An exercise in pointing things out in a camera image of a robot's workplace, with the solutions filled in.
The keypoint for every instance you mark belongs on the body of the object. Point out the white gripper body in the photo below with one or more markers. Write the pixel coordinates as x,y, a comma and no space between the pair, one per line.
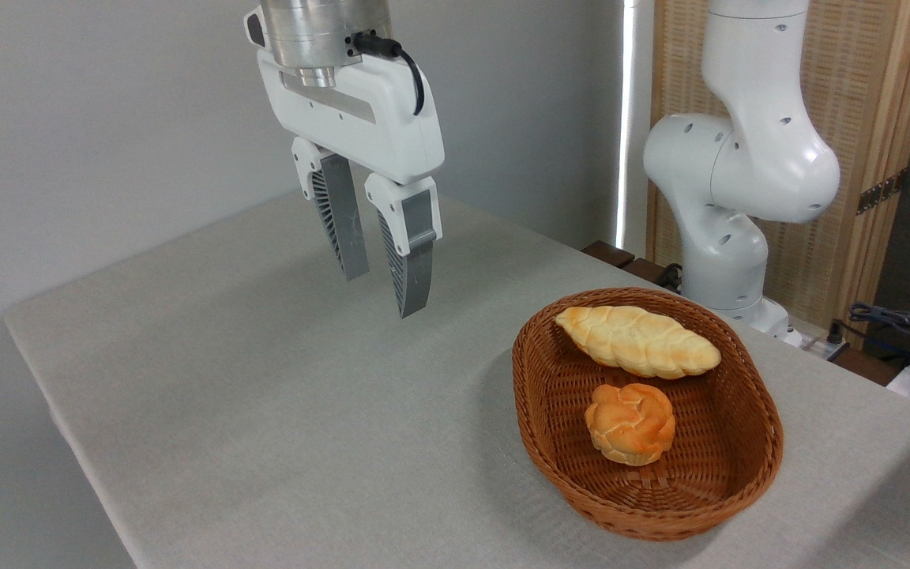
368,130

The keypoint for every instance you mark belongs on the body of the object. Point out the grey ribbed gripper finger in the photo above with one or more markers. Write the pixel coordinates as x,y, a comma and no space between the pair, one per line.
343,221
415,261

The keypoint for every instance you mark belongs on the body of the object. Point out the long braided bread loaf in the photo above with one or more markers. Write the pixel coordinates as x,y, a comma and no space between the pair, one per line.
637,341

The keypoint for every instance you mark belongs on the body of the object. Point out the round knotted bread roll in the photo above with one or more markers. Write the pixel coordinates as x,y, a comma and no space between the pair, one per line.
630,423

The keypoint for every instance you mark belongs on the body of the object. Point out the brown oval wicker basket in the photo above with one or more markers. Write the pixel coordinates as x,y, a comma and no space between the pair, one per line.
708,490

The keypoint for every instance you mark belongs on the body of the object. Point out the dark brown wooden block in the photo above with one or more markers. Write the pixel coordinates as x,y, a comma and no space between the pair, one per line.
609,253
644,270

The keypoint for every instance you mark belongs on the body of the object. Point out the grey tablecloth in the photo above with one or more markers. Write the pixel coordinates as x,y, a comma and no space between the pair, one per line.
226,379

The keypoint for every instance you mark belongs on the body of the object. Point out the white power strip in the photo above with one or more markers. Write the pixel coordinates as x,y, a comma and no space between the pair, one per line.
818,346

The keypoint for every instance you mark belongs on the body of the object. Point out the dark metal screen hinge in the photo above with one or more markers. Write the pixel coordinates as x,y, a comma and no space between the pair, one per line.
880,193

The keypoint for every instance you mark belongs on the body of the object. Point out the wooden woven folding screen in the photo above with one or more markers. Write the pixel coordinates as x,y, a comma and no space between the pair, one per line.
866,95

